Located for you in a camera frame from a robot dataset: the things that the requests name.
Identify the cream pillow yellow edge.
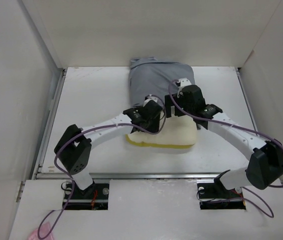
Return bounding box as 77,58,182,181
125,115,198,149

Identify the grey pillowcase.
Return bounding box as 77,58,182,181
128,57,195,106

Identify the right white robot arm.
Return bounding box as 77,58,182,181
165,84,283,197

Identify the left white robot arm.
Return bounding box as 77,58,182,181
54,98,164,199

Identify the pink plastic bag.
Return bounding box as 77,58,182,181
27,222,54,240

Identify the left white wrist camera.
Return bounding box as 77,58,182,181
143,94,159,107

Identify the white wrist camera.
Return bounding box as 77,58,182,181
175,78,192,98
143,94,159,107

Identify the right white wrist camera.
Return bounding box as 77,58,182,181
175,78,192,98

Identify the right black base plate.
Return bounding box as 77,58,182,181
196,182,246,210

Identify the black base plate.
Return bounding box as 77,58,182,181
61,182,110,211
196,182,246,210

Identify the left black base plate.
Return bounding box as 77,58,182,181
61,182,110,211

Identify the aluminium rail frame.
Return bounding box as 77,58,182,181
31,66,256,180

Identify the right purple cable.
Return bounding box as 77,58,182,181
168,78,283,219

